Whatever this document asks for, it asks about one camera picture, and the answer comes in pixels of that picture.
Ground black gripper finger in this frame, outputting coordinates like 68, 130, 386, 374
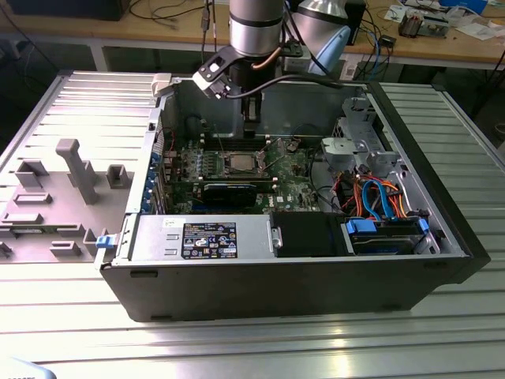
240, 96, 264, 138

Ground silver CPU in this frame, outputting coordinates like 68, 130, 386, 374
230, 154, 258, 174

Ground CPU socket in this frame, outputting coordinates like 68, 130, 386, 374
223, 149, 269, 178

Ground CPU cooler heatsink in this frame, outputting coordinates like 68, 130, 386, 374
397, 10, 424, 39

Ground green motherboard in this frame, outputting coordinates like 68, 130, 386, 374
162, 136, 323, 216

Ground black graphics card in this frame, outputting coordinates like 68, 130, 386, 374
202, 182, 258, 208

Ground white plastic case latch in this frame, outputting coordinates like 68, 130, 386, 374
151, 73, 175, 99

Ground silver metal drive cage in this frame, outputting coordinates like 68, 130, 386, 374
320, 96, 403, 177

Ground wooden desk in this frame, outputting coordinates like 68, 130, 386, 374
0, 0, 505, 66

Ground black upright box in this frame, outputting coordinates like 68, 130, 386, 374
346, 0, 367, 45

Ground grey power supply unit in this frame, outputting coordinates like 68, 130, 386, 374
128, 215, 274, 265

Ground black PC case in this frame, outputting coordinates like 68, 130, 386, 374
94, 72, 492, 325

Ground hard disk in blue carrier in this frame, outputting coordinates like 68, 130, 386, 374
339, 216, 432, 257

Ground grey parts rack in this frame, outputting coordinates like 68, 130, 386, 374
0, 137, 137, 265

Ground grey electronic module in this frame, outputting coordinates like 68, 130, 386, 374
420, 13, 451, 39

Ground black monitor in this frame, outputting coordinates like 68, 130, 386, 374
6, 0, 128, 23

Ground blue plastic clip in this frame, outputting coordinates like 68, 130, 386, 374
95, 235, 120, 251

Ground blue box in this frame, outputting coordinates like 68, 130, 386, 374
438, 0, 490, 13

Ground white papers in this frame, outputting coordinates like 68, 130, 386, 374
453, 19, 505, 43

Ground white rounded device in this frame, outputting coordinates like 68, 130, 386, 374
0, 356, 55, 379

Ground wire locking lever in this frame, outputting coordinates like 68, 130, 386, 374
214, 125, 227, 155

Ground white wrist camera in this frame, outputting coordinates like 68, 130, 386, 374
191, 46, 240, 102

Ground black camera cable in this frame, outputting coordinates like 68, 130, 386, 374
225, 73, 348, 99

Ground grey wrist camera block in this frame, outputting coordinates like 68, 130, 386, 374
282, 56, 312, 70

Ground blue data wire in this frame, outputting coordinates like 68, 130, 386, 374
361, 179, 397, 220

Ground orange power wires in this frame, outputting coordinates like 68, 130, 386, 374
335, 173, 410, 220

